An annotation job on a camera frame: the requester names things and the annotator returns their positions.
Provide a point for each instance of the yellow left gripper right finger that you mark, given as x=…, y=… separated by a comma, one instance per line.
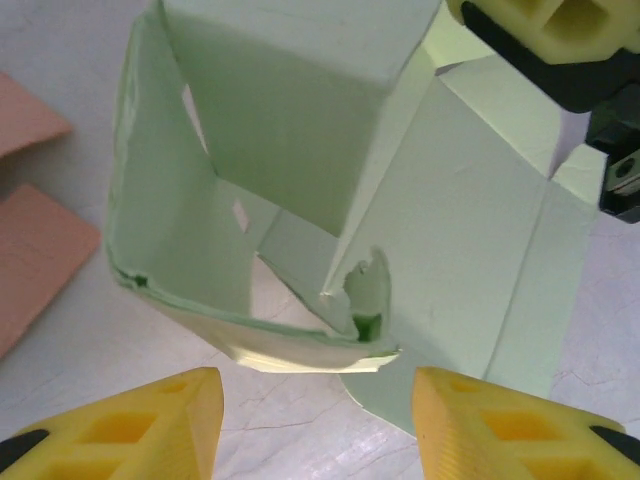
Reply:
x=500, y=440

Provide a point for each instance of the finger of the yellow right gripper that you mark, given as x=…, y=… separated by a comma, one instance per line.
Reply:
x=575, y=45

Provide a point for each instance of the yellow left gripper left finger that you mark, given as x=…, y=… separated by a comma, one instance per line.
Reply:
x=125, y=440

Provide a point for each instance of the orange cardboard box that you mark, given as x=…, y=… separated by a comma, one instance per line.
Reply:
x=40, y=260

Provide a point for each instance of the green paper box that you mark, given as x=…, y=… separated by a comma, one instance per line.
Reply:
x=300, y=100

